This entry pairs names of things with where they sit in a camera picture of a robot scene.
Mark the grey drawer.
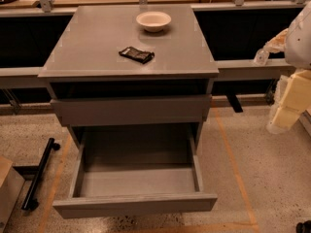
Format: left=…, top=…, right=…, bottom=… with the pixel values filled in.
left=51, top=95, right=211, bottom=126
left=53, top=124, right=217, bottom=218

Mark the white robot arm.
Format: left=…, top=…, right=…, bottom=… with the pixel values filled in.
left=263, top=3, right=311, bottom=134

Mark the grey top drawer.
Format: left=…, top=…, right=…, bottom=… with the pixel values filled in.
left=51, top=95, right=211, bottom=126

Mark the grey drawer cabinet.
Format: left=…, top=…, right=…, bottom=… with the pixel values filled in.
left=39, top=5, right=219, bottom=143

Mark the cardboard box right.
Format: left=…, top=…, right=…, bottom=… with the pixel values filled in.
left=299, top=111, right=311, bottom=136

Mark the cardboard box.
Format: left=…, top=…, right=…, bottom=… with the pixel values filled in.
left=299, top=111, right=311, bottom=136
left=0, top=156, right=24, bottom=233

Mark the clear pump bottle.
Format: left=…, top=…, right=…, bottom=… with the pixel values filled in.
left=254, top=49, right=269, bottom=66

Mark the black caster wheel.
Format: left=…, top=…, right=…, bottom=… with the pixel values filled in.
left=296, top=220, right=311, bottom=233

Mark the black snack packet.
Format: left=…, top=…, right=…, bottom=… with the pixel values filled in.
left=119, top=47, right=155, bottom=64

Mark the white ceramic bowl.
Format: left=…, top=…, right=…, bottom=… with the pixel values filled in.
left=136, top=12, right=171, bottom=33

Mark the black metal bar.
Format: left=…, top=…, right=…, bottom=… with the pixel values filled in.
left=21, top=138, right=60, bottom=211

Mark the cardboard box left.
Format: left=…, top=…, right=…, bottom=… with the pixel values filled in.
left=0, top=156, right=24, bottom=233

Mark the grey shelf rail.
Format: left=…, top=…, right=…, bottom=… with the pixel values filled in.
left=0, top=59, right=295, bottom=89

